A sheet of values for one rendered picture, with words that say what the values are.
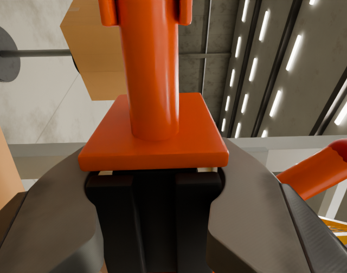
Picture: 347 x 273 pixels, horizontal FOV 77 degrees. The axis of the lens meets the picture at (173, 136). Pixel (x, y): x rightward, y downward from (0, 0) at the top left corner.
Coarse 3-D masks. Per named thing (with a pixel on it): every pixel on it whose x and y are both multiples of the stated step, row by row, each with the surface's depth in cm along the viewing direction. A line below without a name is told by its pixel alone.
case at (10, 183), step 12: (0, 132) 37; (0, 144) 37; (0, 156) 36; (0, 168) 36; (12, 168) 39; (0, 180) 36; (12, 180) 39; (0, 192) 36; (12, 192) 39; (0, 204) 36
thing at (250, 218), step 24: (240, 168) 9; (264, 168) 9; (240, 192) 8; (264, 192) 8; (216, 216) 7; (240, 216) 7; (264, 216) 7; (288, 216) 7; (216, 240) 6; (240, 240) 6; (264, 240) 6; (288, 240) 6; (216, 264) 7; (240, 264) 6; (264, 264) 6; (288, 264) 6
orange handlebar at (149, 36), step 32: (128, 0) 7; (160, 0) 7; (192, 0) 9; (128, 32) 7; (160, 32) 7; (128, 64) 8; (160, 64) 8; (128, 96) 9; (160, 96) 8; (160, 128) 9
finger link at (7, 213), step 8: (24, 192) 8; (16, 200) 8; (8, 208) 8; (16, 208) 8; (0, 216) 7; (8, 216) 7; (0, 224) 7; (8, 224) 7; (0, 232) 7; (0, 240) 6
